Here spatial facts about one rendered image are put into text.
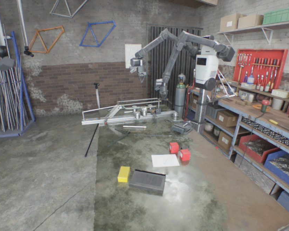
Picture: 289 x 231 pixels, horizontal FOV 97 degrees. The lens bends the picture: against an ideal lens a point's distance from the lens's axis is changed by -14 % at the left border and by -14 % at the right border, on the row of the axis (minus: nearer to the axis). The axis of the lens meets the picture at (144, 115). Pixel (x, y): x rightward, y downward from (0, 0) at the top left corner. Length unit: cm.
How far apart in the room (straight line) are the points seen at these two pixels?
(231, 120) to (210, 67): 106
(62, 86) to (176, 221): 392
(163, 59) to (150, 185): 334
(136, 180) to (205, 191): 32
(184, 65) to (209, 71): 233
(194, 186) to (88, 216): 124
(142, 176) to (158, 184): 9
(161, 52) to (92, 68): 176
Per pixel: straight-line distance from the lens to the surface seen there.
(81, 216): 178
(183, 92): 316
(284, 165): 221
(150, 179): 74
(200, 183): 80
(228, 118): 243
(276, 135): 197
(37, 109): 456
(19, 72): 415
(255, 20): 284
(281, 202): 225
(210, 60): 171
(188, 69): 411
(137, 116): 129
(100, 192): 74
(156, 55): 375
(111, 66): 396
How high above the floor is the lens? 144
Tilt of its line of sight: 22 degrees down
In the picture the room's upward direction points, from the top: straight up
